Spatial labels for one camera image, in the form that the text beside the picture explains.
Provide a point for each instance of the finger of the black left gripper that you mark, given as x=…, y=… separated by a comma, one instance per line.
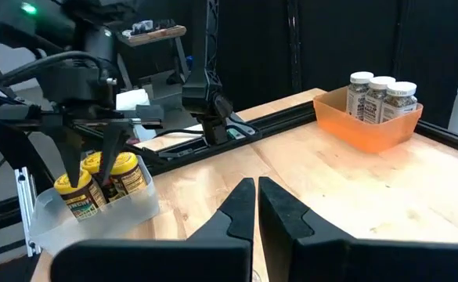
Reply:
x=72, y=152
x=113, y=145

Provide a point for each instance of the silver mounting bracket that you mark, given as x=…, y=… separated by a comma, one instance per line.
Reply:
x=238, y=131

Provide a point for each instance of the orange plastic bin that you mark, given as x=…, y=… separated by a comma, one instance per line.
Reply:
x=365, y=133

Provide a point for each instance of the black curtain partition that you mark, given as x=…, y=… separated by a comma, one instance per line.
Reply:
x=330, y=39

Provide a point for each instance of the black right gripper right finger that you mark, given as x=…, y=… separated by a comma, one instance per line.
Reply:
x=291, y=235

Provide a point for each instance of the silver aluminium profile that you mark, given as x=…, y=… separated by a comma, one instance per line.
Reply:
x=25, y=203

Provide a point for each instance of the black table frame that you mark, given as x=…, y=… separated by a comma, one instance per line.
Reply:
x=283, y=117

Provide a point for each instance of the wooden-top side table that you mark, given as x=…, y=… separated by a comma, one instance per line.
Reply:
x=154, y=34

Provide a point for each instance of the white round container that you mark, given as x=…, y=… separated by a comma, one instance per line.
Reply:
x=132, y=100

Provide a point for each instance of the clear plastic bin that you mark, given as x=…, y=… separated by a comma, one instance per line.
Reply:
x=95, y=227

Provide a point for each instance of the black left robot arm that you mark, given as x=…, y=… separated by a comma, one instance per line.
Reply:
x=205, y=94

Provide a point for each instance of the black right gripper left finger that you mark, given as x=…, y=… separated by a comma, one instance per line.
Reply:
x=228, y=235

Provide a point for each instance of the white-capped clear spice bottle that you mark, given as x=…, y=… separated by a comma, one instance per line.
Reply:
x=399, y=102
x=357, y=94
x=376, y=100

